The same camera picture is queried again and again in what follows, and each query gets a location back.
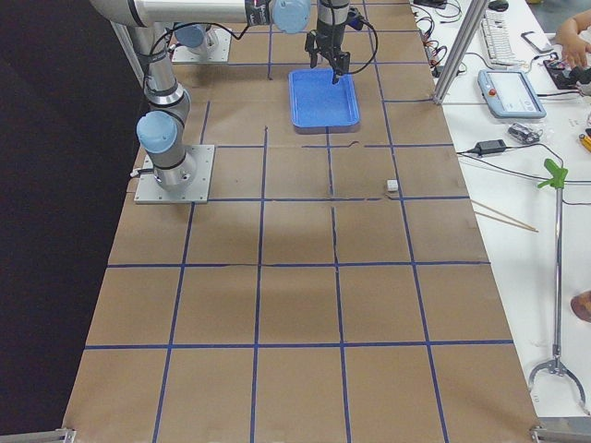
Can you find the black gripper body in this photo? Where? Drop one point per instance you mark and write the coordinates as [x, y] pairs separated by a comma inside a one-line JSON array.
[[328, 39]]

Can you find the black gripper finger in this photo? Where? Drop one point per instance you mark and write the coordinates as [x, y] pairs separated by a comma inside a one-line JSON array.
[[340, 62], [313, 56]]

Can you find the white block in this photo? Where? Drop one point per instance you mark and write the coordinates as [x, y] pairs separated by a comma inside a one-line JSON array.
[[392, 186]]

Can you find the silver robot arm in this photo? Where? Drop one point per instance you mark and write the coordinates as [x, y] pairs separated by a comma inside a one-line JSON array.
[[149, 25], [198, 39]]

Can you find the blue plastic tray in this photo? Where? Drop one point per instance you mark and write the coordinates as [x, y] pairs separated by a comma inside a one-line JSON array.
[[318, 105]]

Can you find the person hand at desk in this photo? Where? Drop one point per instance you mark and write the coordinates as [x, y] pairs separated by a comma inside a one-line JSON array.
[[574, 50]]

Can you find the white keyboard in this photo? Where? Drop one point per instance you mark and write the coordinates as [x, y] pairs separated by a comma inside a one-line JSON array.
[[495, 35]]

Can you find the blue teach pendant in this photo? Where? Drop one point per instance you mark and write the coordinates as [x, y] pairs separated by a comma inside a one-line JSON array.
[[509, 94]]

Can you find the black power adapter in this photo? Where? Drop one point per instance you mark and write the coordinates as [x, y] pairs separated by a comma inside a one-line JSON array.
[[488, 147]]

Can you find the black smartphone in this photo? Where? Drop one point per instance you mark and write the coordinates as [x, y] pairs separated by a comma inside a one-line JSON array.
[[537, 40]]

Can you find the brown paper table cover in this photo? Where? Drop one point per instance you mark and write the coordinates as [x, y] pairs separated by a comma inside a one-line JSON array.
[[304, 302]]

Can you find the wooden chopstick pair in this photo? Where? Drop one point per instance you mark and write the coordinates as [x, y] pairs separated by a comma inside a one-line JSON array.
[[498, 216]]

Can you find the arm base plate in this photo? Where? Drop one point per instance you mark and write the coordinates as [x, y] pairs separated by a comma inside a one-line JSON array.
[[219, 55], [190, 182]]

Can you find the aluminium frame post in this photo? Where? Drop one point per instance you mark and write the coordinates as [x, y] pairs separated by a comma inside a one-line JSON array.
[[474, 13]]

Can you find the green handled reach grabber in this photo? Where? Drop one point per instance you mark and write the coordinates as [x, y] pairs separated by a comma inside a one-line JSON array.
[[554, 365]]

